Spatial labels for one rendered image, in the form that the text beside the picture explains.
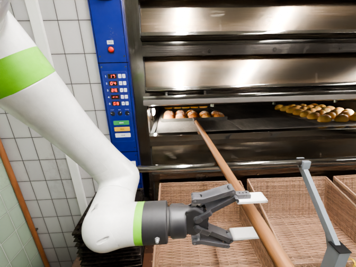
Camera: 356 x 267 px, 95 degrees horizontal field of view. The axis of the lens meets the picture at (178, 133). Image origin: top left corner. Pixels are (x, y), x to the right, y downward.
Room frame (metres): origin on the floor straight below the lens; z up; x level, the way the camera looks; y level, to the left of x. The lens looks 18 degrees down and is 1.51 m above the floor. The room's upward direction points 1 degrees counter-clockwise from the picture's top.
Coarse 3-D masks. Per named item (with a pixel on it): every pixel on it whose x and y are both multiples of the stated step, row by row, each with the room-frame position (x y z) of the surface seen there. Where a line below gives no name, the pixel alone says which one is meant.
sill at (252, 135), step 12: (168, 132) 1.02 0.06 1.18; (180, 132) 1.01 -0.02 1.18; (192, 132) 1.00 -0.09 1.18; (216, 132) 0.99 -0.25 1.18; (228, 132) 0.99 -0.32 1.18; (240, 132) 0.98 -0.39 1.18; (252, 132) 0.98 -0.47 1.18; (264, 132) 0.98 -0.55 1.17; (276, 132) 0.99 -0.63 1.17; (288, 132) 0.99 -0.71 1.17; (300, 132) 0.99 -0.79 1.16; (312, 132) 1.00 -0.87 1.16; (324, 132) 1.00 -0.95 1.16; (336, 132) 1.00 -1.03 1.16; (348, 132) 1.01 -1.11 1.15
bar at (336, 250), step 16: (272, 160) 0.62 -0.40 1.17; (288, 160) 0.62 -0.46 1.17; (304, 160) 0.62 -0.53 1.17; (320, 160) 0.62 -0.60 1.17; (336, 160) 0.62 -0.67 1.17; (352, 160) 0.62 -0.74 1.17; (304, 176) 0.59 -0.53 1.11; (320, 208) 0.49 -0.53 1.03; (336, 240) 0.42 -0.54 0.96; (336, 256) 0.39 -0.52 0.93
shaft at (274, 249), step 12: (204, 132) 0.91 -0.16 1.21; (216, 156) 0.61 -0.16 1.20; (228, 168) 0.51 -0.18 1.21; (228, 180) 0.45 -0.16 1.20; (252, 204) 0.33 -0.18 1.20; (252, 216) 0.30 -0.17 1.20; (264, 228) 0.26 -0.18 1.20; (264, 240) 0.24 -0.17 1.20; (276, 240) 0.24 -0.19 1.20; (276, 252) 0.22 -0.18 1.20; (276, 264) 0.20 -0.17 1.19; (288, 264) 0.19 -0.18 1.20
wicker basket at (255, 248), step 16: (160, 192) 0.87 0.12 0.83; (176, 192) 0.92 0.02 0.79; (224, 208) 0.89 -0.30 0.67; (240, 208) 0.89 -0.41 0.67; (224, 224) 0.84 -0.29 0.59; (240, 224) 0.83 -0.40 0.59; (176, 240) 0.73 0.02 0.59; (256, 240) 0.65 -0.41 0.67; (160, 256) 0.64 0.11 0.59; (176, 256) 0.64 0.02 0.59; (192, 256) 0.63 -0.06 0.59; (208, 256) 0.63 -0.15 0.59; (224, 256) 0.63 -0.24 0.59; (240, 256) 0.63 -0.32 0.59; (256, 256) 0.63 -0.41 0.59
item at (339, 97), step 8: (272, 96) 0.84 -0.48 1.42; (280, 96) 0.84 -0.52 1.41; (288, 96) 0.84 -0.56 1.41; (296, 96) 0.84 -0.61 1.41; (304, 96) 0.84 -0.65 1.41; (312, 96) 0.84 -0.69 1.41; (320, 96) 0.85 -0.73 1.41; (328, 96) 0.85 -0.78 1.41; (336, 96) 0.85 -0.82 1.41; (344, 96) 0.85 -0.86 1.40; (352, 96) 0.85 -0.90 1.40; (144, 104) 0.81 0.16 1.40; (152, 104) 0.81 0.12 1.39; (160, 104) 0.81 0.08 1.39; (168, 104) 0.81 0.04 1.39; (176, 104) 0.84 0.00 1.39; (184, 104) 0.89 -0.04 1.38; (192, 104) 0.94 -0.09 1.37; (200, 104) 1.00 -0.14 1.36
